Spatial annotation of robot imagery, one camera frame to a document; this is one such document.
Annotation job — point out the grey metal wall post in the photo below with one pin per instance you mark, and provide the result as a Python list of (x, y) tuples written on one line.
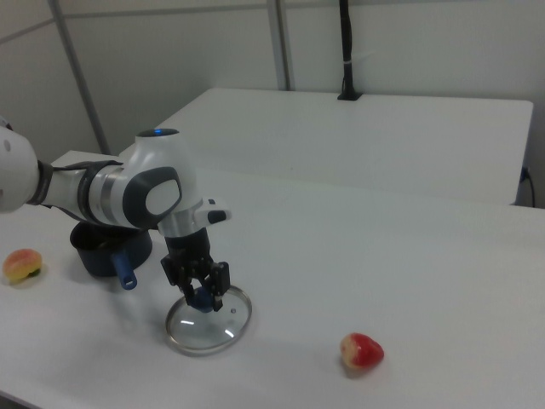
[(81, 76), (282, 42)]

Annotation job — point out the toy peach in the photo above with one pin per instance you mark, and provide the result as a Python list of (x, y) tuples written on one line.
[(21, 265)]

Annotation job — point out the black camera pole on table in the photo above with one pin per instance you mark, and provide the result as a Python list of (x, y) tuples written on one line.
[(348, 51)]

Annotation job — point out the red toy strawberry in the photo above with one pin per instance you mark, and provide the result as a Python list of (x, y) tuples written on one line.
[(362, 353)]

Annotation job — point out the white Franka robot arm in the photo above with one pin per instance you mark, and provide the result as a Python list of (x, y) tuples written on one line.
[(145, 187)]

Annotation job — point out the white side table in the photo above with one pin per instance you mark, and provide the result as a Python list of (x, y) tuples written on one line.
[(340, 136)]

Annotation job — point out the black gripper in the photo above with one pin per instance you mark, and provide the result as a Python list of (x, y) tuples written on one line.
[(189, 249)]

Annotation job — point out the glass lid with blue knob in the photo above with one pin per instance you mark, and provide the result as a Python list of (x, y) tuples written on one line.
[(213, 332)]

